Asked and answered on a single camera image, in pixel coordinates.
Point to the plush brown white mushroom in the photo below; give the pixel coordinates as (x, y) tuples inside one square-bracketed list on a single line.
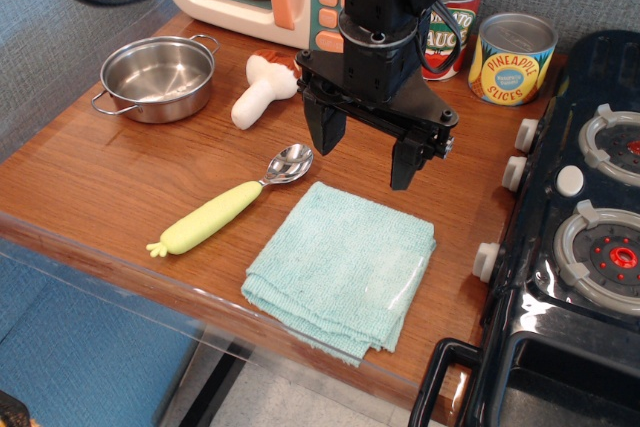
[(272, 76)]

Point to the black toy stove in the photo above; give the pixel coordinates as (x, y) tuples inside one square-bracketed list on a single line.
[(560, 343)]

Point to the small steel pot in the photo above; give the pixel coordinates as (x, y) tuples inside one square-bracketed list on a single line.
[(158, 80)]

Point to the light blue cloth napkin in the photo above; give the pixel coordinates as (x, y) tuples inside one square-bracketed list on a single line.
[(341, 272)]

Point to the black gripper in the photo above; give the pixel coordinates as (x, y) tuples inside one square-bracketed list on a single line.
[(377, 79)]

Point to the spoon with green handle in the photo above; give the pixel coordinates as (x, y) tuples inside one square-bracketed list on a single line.
[(289, 165)]

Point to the pineapple slices can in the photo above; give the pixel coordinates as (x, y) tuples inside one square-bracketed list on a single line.
[(512, 55)]

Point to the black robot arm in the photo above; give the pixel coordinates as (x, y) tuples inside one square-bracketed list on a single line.
[(384, 15)]

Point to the tomato sauce can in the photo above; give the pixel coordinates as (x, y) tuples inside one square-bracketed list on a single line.
[(447, 39)]

